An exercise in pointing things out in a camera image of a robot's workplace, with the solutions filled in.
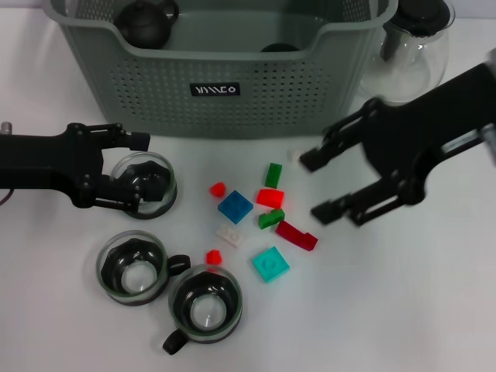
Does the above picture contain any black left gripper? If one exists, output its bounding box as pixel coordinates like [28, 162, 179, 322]
[0, 122, 167, 213]

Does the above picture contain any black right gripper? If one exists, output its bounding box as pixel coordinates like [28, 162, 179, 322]
[299, 61, 496, 229]

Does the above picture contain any glass teacup with black sleeve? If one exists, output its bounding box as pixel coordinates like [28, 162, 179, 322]
[161, 265, 244, 356]
[95, 230, 191, 307]
[109, 151, 179, 221]

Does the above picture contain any grey-green perforated storage bin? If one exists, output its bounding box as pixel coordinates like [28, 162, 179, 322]
[41, 0, 399, 140]

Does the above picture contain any long green brick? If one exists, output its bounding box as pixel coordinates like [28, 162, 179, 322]
[264, 162, 284, 189]

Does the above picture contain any dark red long brick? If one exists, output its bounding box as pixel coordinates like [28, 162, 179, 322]
[274, 220, 319, 253]

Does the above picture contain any red curved slope brick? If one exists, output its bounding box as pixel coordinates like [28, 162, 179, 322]
[255, 188, 286, 209]

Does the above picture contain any short green studded brick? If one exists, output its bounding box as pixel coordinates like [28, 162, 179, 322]
[257, 208, 286, 231]

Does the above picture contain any blue square plate brick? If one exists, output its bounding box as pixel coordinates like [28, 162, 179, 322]
[217, 189, 255, 226]

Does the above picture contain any turquoise square plate brick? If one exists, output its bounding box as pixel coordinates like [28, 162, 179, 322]
[252, 246, 291, 284]

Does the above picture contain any white flat plate brick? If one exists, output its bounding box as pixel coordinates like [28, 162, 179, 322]
[215, 223, 246, 248]

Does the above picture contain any glass carafe with black lid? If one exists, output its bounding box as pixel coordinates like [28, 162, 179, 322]
[358, 0, 456, 104]

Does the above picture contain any black round teapot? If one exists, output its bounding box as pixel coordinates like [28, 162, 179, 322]
[115, 0, 180, 50]

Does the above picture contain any black domed object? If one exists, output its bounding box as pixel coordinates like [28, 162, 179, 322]
[260, 41, 299, 53]

